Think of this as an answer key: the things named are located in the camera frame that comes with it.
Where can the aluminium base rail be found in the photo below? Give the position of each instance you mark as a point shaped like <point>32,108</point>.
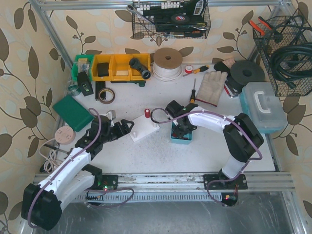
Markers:
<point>168,186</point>

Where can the white cable spool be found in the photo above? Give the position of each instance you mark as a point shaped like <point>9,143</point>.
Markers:
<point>167,65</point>

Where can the black pipe fitting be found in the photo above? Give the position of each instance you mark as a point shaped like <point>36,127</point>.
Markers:
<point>143,70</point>

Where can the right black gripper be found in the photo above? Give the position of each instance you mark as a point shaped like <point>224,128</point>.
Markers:
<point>182,125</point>

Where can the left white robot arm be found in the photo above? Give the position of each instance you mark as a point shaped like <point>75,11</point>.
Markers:
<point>44,203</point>

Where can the white four-peg base plate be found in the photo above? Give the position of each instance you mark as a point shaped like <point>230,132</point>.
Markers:
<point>143,126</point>

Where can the green flat case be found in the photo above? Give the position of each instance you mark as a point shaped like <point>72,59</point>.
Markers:
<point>73,113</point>

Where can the teal plastic parts tray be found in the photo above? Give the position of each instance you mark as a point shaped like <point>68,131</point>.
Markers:
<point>185,140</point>

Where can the black disc spool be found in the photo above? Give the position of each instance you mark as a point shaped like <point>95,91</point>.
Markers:
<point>244,71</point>

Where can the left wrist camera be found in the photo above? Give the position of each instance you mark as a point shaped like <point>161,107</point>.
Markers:
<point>111,115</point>

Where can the round pink power strip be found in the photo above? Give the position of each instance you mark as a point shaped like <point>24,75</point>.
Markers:
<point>65,135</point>

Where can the large red spring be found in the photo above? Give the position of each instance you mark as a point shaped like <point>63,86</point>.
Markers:
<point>147,113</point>

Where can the right wire basket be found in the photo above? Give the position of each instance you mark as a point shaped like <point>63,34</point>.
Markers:
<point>286,53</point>

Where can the beige work glove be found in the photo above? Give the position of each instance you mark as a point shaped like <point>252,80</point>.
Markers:
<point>211,87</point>

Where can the black green device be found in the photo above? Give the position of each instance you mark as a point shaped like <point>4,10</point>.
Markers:
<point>84,84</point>

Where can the red tape roll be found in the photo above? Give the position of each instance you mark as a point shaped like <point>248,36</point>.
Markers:
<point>188,69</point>

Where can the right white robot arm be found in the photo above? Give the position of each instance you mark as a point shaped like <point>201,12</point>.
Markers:
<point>241,135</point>

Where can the top wire basket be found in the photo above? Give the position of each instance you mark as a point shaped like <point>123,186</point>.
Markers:
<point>170,19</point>

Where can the glass jar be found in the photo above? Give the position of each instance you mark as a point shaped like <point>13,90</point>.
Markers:
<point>73,89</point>

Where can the green plastic bin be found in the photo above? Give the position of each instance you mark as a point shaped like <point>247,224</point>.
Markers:
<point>82,63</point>

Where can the brown tape roll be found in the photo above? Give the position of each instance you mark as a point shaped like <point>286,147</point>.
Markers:
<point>106,96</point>

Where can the teal clear toolbox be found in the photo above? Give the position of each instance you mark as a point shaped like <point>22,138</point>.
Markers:
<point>259,102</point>

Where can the wire basket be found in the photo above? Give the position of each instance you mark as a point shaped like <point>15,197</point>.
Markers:
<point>286,53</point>
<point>170,19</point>

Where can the yellow plastic bin row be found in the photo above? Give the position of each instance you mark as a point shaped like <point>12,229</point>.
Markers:
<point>118,67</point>

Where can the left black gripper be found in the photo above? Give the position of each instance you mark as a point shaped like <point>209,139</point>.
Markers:
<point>119,127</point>

